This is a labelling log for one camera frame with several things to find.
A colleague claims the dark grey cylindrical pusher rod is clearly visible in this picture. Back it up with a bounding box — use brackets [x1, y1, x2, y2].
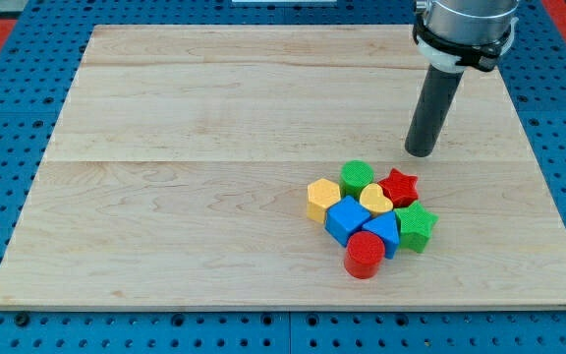
[405, 66, 463, 157]

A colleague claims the black white tool mount collar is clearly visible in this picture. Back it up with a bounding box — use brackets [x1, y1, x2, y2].
[412, 17, 518, 74]

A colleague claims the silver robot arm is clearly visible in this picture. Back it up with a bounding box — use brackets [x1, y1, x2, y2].
[405, 0, 519, 157]

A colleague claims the yellow heart block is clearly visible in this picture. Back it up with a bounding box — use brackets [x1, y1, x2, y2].
[359, 183, 393, 217]

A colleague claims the red star block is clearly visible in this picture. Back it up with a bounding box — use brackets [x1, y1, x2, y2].
[378, 168, 419, 208]

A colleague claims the green cylinder block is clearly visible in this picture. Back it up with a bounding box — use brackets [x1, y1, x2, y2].
[339, 160, 374, 200]

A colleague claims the green star block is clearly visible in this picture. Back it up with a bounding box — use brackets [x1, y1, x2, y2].
[394, 201, 438, 254]

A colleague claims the blue triangle block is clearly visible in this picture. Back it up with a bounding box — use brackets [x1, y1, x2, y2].
[362, 211, 400, 260]

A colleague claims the yellow hexagon block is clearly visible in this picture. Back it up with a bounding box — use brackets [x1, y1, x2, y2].
[307, 178, 341, 223]

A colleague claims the blue cube block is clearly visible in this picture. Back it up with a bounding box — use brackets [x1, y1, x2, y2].
[324, 196, 371, 247]

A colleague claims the red cylinder block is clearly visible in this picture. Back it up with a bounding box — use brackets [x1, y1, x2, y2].
[344, 231, 385, 279]

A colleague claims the light wooden board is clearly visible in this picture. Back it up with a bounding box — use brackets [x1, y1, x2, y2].
[0, 25, 566, 312]

